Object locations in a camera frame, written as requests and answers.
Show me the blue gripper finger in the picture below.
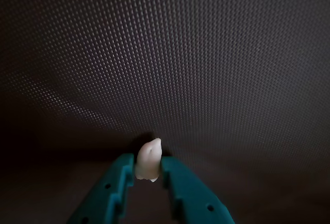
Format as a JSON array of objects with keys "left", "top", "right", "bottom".
[
  {"left": 66, "top": 153, "right": 135, "bottom": 224},
  {"left": 160, "top": 156, "right": 236, "bottom": 224}
]

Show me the grey mat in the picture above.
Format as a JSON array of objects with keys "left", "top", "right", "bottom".
[{"left": 0, "top": 0, "right": 330, "bottom": 224}]

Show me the small white tooth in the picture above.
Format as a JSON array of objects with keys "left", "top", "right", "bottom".
[{"left": 135, "top": 138, "right": 162, "bottom": 183}]

